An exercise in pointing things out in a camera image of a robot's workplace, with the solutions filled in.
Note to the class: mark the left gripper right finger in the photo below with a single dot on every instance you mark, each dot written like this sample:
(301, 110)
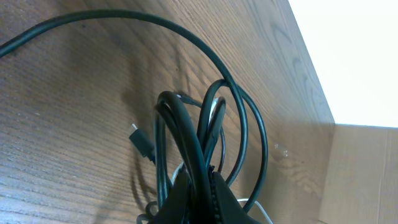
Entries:
(227, 208)

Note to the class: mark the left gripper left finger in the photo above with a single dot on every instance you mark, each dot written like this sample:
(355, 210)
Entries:
(177, 207)

